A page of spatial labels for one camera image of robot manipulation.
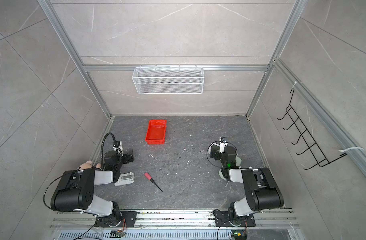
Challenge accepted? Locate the red handled screwdriver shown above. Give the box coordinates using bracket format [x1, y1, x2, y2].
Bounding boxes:
[144, 172, 163, 193]

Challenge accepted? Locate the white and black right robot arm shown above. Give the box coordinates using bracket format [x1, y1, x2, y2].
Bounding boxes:
[206, 139, 284, 226]

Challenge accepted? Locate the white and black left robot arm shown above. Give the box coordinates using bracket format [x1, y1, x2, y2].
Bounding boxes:
[50, 150, 134, 228]

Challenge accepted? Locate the red plastic bin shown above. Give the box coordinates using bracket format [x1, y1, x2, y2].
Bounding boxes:
[145, 120, 167, 145]

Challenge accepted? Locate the grey plastic hinged device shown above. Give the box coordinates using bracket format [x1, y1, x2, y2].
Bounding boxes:
[114, 172, 134, 186]

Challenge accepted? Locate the pink plush toy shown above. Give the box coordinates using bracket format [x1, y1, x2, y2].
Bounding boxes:
[77, 161, 101, 171]

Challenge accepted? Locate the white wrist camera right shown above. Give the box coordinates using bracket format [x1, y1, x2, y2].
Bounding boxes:
[219, 137, 228, 153]

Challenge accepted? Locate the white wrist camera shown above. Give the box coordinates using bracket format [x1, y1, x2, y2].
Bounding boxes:
[113, 141, 123, 155]
[219, 137, 228, 153]

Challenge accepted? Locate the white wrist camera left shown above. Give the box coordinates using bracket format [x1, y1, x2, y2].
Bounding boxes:
[113, 141, 123, 155]

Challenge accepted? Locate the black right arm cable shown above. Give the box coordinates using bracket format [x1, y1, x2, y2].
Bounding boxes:
[206, 140, 238, 168]

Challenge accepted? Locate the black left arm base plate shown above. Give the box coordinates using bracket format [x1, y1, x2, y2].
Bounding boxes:
[94, 211, 137, 228]

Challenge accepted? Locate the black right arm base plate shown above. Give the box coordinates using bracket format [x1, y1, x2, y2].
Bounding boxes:
[213, 209, 256, 227]

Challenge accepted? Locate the white wire mesh basket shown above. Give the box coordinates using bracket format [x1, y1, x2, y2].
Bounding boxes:
[132, 67, 205, 95]

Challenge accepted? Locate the black wire hook rack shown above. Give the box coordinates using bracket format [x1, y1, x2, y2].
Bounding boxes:
[277, 89, 348, 171]

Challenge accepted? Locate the white cable tie lower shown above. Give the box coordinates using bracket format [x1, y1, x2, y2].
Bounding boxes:
[338, 147, 365, 153]

